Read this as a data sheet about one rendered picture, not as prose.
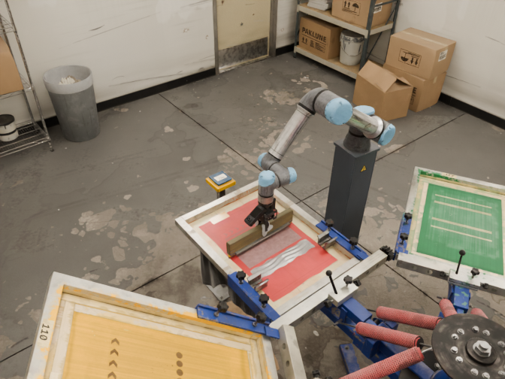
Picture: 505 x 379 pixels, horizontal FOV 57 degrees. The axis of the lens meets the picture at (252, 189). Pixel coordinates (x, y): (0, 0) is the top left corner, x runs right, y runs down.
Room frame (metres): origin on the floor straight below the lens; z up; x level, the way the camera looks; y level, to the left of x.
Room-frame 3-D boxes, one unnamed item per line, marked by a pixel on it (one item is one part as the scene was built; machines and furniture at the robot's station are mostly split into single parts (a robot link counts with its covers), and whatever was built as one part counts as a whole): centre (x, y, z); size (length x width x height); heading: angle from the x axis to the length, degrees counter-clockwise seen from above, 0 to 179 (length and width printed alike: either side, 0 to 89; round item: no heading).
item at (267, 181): (1.70, -0.07, 1.30); 0.09 x 0.08 x 0.11; 123
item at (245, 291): (1.30, -0.01, 0.97); 0.30 x 0.05 x 0.07; 39
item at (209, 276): (1.57, 0.12, 0.74); 0.46 x 0.04 x 0.42; 39
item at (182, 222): (1.66, -0.07, 0.97); 0.79 x 0.58 x 0.04; 39
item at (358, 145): (2.19, -0.58, 1.25); 0.15 x 0.15 x 0.10
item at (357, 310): (1.22, -0.42, 1.02); 0.17 x 0.06 x 0.05; 39
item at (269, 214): (1.70, -0.07, 1.14); 0.09 x 0.08 x 0.12; 129
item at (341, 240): (1.64, -0.44, 0.97); 0.30 x 0.05 x 0.07; 39
